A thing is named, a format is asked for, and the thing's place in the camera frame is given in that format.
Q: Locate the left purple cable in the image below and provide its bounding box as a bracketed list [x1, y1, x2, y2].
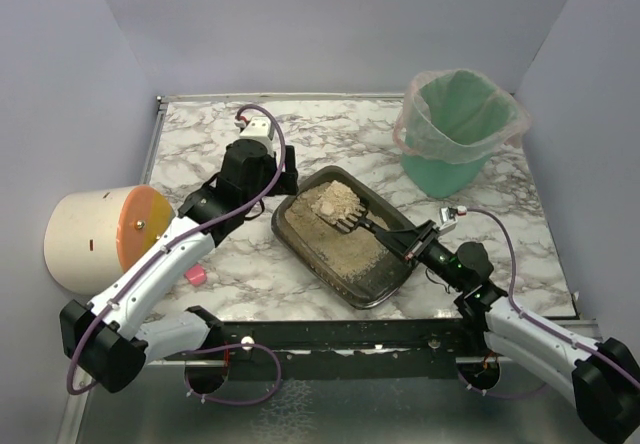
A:
[67, 105, 287, 396]

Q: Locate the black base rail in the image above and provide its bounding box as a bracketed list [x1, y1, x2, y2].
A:
[169, 318, 495, 381]

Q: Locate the beige cat litter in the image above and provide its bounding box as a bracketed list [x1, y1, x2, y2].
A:
[285, 180, 388, 281]

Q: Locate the dark grey litter box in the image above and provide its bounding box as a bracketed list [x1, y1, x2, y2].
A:
[271, 166, 414, 309]

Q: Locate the clear plastic bin liner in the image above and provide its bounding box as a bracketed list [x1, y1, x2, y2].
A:
[392, 69, 532, 165]

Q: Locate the cream cylinder with orange lid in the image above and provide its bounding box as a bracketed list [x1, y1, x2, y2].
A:
[44, 185, 175, 296]

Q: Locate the purple cable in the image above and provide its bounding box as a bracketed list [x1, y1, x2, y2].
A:
[462, 206, 640, 390]
[67, 105, 287, 396]

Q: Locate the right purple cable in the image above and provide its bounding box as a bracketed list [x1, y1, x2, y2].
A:
[462, 206, 640, 390]

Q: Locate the small pink object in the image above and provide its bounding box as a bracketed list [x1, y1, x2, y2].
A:
[184, 264, 207, 287]

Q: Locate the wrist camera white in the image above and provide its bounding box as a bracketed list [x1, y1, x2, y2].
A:
[235, 116, 275, 155]
[438, 206, 468, 234]

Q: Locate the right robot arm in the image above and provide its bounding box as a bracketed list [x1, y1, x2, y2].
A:
[366, 221, 639, 443]

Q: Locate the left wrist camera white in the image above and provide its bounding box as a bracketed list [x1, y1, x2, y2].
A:
[235, 116, 275, 155]

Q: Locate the green trash bin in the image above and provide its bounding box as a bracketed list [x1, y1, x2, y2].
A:
[399, 69, 516, 199]

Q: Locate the black litter scoop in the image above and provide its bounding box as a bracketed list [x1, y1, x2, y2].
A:
[311, 195, 390, 236]

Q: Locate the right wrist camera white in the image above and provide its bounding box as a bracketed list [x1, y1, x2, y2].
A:
[438, 206, 468, 234]

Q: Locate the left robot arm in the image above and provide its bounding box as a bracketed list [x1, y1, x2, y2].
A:
[60, 139, 298, 393]

